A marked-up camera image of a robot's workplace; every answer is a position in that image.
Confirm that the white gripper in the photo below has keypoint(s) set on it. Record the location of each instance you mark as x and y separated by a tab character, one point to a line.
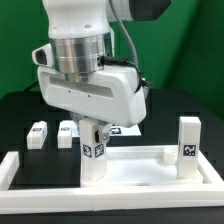
109	95

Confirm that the white desk top panel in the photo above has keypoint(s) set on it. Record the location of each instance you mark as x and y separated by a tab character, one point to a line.
141	166

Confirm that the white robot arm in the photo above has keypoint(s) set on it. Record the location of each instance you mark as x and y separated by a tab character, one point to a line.
77	70

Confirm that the fiducial marker sheet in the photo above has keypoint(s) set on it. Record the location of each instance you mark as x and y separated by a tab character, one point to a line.
115	131

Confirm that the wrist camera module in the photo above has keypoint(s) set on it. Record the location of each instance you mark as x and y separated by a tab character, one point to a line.
43	56

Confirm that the white L-shaped fixture frame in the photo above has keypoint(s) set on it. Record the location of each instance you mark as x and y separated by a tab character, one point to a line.
121	198

